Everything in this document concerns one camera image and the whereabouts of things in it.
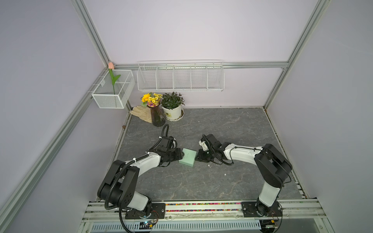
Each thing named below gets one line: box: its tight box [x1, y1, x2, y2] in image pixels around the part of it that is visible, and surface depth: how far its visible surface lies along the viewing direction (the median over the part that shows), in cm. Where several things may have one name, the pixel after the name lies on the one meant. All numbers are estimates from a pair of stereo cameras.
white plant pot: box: [160, 104, 185, 122], surface depth 114 cm
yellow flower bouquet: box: [141, 92, 163, 108], surface depth 95 cm
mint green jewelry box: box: [178, 148, 198, 167], surface depth 91 cm
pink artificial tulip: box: [108, 61, 121, 95], surface depth 92 cm
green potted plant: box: [161, 91, 186, 110], surface depth 103 cm
